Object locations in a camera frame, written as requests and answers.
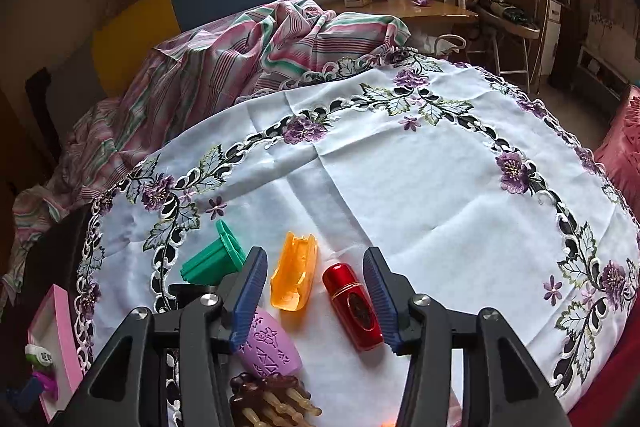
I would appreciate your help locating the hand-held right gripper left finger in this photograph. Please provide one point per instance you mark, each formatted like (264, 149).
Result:
(247, 302)

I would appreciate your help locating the green patterned bag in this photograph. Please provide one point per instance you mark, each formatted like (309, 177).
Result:
(512, 16)

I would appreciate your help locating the pink striped bedsheet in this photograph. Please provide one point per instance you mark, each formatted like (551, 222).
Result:
(200, 72)

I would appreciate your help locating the green plastic spool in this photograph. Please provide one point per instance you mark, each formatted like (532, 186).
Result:
(210, 262)

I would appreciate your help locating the purple embossed oval case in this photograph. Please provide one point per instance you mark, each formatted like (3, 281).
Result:
(272, 347)

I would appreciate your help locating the brown hair claw clip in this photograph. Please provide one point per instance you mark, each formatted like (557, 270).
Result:
(280, 402)

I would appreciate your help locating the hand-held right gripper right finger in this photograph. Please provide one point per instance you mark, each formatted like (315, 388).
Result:
(381, 302)

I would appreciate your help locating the pink quilted cloth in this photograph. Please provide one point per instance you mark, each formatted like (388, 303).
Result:
(622, 152)

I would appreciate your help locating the white embroidered floral tablecloth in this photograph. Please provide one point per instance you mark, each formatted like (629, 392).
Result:
(400, 187)

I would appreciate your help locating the orange plastic shell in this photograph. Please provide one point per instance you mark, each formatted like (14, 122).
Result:
(292, 282)

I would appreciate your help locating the blue plastic piece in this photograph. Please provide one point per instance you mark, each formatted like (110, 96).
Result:
(25, 394)

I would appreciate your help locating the green and white bottle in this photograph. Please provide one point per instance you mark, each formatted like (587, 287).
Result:
(39, 356)

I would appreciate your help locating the red cloth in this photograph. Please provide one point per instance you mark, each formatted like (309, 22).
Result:
(610, 397)

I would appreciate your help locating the pink-rimmed white box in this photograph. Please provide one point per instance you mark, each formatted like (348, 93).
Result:
(62, 337)

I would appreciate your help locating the small purple toy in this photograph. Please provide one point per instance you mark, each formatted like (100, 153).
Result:
(44, 379)

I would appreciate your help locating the red glossy bottle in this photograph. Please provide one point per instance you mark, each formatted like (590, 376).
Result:
(350, 307)

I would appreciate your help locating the wooden desk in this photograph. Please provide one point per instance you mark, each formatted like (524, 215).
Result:
(400, 11)

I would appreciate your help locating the white cabinet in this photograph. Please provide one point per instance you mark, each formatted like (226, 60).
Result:
(552, 27)

